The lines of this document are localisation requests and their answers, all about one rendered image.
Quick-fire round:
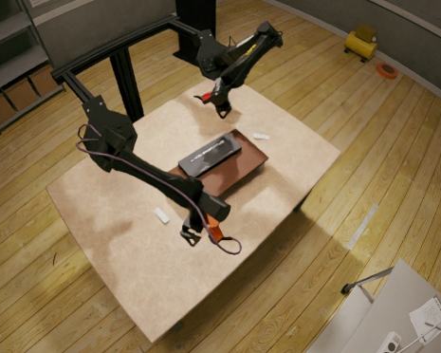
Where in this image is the brown low wooden stand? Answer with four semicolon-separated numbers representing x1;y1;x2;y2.
168;128;267;197

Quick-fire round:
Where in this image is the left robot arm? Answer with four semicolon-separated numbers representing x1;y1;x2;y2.
200;21;284;105

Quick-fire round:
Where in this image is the dark grey network switch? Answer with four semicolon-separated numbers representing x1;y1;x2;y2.
177;133;242;178

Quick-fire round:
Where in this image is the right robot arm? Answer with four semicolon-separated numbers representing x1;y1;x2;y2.
86;121;231;222

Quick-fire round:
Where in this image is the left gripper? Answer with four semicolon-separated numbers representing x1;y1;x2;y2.
203;92;232;120

